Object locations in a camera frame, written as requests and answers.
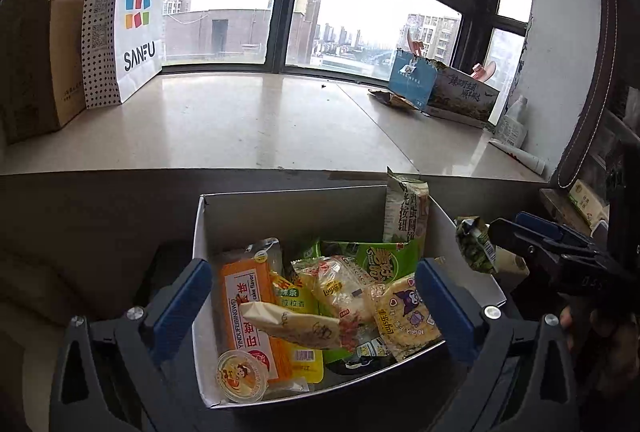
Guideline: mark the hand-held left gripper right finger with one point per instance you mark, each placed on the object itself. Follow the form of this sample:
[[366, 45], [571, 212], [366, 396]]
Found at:
[[442, 307]]

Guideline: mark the orange cake packet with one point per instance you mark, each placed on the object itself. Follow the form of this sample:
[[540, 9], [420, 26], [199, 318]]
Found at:
[[245, 307]]

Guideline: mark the person's right hand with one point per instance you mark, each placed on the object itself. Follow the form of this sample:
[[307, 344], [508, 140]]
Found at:
[[567, 324]]

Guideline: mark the white tube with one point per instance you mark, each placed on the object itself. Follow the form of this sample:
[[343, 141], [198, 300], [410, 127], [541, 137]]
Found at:
[[520, 156]]

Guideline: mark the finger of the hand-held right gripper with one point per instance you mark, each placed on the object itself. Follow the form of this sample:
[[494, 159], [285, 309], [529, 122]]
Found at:
[[545, 227], [520, 239]]

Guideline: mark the long beige snack packet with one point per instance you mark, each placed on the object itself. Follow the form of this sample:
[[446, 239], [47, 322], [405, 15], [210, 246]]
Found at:
[[295, 324]]

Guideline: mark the small jelly cup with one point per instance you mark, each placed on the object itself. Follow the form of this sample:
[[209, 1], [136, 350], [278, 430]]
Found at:
[[242, 377]]

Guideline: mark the bright green snack packet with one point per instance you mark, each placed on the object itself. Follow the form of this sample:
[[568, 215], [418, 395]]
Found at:
[[385, 257]]

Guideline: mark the green patterned packet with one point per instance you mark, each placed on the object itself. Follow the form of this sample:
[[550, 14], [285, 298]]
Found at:
[[475, 244]]

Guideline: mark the empty torn wrapper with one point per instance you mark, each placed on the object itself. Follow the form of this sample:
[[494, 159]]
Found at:
[[392, 100]]

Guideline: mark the small green snack packet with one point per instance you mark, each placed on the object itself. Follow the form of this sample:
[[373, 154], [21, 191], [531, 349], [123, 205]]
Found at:
[[307, 252]]

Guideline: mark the brown cardboard carton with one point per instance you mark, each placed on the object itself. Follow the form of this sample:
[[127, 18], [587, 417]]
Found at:
[[35, 52]]

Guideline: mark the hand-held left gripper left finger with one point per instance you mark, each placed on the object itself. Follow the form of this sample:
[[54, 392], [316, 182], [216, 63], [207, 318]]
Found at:
[[182, 307]]

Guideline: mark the pink plastic toy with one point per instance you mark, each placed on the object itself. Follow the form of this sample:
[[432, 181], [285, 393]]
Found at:
[[482, 71]]

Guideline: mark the white plastic bottle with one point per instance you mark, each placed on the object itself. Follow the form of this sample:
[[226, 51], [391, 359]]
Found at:
[[512, 125]]

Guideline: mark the blue printed carton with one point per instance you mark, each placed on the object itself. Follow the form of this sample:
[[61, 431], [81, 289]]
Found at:
[[440, 90]]

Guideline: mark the purple cartoon cookie packet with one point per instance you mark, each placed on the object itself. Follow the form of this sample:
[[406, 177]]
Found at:
[[405, 312]]

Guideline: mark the white dotted shopping bag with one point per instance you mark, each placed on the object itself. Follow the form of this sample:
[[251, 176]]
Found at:
[[127, 22]]

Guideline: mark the cream milk carton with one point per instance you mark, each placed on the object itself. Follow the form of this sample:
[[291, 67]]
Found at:
[[512, 262]]

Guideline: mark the clear yellow chip packet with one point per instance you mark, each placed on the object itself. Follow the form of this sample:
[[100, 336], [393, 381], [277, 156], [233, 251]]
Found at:
[[335, 287]]

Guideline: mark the tall beige biscuit packet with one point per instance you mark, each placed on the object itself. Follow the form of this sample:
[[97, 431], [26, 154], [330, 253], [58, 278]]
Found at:
[[406, 207]]

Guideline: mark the small yellow-green box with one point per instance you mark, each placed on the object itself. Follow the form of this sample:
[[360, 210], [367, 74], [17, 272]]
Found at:
[[585, 202]]

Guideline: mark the white cardboard box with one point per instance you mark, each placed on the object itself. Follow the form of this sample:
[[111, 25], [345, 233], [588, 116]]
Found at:
[[210, 232]]

